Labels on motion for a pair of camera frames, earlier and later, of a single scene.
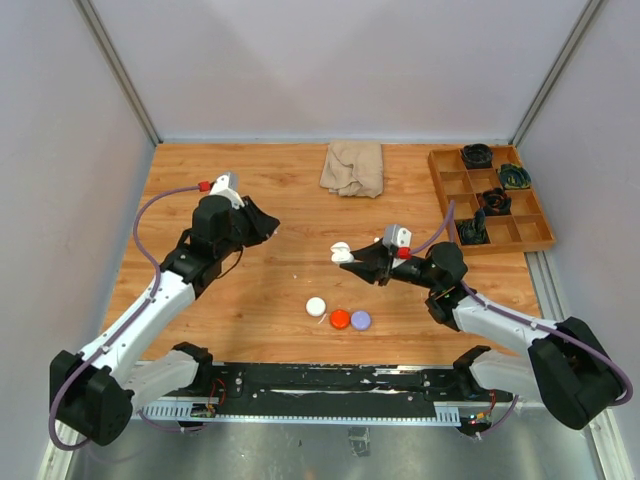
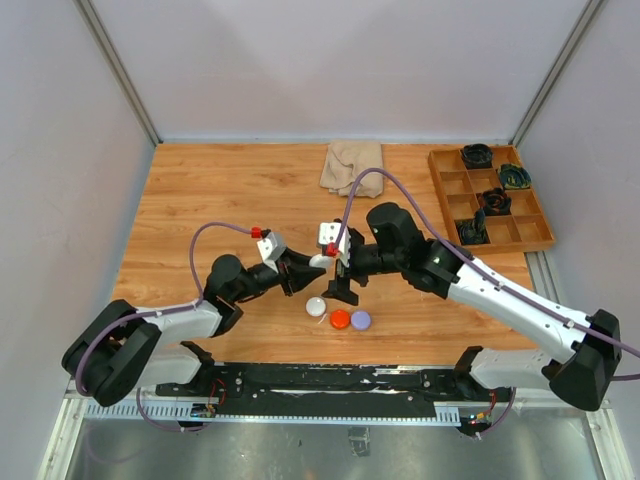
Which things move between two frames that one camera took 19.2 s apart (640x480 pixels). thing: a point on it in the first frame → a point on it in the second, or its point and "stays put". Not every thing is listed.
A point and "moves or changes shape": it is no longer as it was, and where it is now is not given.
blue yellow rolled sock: [514, 176] stays put
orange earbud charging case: [340, 319] stays put
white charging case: [341, 253] moves or changes shape
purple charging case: [360, 319] stays put
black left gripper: [263, 224] → [300, 275]
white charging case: [315, 306] stays put
